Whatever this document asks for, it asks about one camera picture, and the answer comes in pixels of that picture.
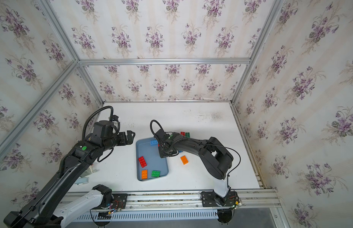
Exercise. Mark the pale blue small box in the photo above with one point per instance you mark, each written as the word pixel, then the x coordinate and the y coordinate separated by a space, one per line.
pixel 81 181

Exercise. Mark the orange lego brick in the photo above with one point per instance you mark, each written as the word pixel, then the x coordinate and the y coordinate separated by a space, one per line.
pixel 144 174
pixel 184 160

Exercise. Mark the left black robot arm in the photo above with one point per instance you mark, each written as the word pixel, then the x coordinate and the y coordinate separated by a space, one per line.
pixel 40 211

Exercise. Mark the long red lego brick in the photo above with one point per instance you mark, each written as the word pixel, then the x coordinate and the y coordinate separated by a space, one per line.
pixel 142 161

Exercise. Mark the blue-grey plastic tray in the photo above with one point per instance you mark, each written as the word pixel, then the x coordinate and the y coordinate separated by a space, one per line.
pixel 151 155

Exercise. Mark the white slotted cable duct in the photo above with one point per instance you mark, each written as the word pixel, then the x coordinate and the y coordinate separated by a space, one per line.
pixel 147 215

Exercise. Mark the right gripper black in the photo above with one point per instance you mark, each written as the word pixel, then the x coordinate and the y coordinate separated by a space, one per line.
pixel 161 154

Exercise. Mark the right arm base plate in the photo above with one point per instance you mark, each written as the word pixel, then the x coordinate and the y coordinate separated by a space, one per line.
pixel 211 199

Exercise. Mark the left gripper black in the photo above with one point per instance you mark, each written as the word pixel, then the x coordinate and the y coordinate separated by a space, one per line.
pixel 122 135

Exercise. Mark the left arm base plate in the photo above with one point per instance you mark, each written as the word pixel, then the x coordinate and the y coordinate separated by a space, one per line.
pixel 116 202

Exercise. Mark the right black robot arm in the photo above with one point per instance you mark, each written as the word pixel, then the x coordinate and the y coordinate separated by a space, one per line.
pixel 214 156

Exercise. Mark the aluminium rail frame front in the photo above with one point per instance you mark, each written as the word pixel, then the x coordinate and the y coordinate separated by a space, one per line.
pixel 76 204

